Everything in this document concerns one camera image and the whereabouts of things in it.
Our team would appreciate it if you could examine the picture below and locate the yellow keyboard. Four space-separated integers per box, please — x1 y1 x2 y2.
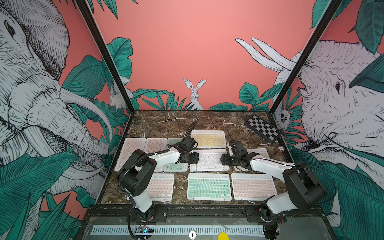
227 143 271 172
191 130 226 149

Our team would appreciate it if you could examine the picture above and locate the white keyboard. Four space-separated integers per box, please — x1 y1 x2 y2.
190 149 230 172

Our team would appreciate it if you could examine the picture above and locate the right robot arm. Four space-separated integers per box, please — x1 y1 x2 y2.
220 141 327 223

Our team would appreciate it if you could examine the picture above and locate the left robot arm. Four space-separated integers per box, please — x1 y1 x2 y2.
116 136 199 222

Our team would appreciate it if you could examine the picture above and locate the green keyboard upright left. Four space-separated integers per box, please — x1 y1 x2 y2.
164 138 188 173

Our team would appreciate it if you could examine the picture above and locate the pink keyboard front right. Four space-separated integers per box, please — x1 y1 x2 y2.
231 174 278 201

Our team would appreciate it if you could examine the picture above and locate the pink keyboard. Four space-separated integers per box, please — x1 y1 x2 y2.
147 174 175 202
114 138 147 172
231 174 278 201
144 138 167 153

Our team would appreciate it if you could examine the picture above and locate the checkerboard calibration plate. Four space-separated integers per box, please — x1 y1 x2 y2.
245 115 281 143

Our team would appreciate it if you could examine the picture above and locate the green keyboard front centre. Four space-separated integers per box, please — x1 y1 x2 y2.
187 173 232 202

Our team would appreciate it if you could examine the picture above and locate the pink keyboard front left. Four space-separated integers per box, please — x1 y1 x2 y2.
147 174 175 202

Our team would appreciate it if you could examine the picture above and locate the pink keyboard far left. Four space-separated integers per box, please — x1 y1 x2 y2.
114 138 147 172

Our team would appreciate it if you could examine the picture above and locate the yellow round button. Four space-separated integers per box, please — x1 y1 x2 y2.
218 233 229 240

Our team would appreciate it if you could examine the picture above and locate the white vented strip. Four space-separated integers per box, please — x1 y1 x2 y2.
91 225 264 237

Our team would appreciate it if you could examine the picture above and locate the black mounting rail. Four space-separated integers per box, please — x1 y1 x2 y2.
82 203 326 224

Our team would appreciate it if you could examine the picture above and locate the black frame post right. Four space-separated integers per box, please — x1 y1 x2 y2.
269 0 342 115

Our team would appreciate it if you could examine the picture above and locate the black frame post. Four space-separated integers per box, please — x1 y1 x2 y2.
269 0 342 115
75 0 135 115

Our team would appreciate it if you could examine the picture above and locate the black frame post left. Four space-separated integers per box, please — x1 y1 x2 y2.
75 0 135 115

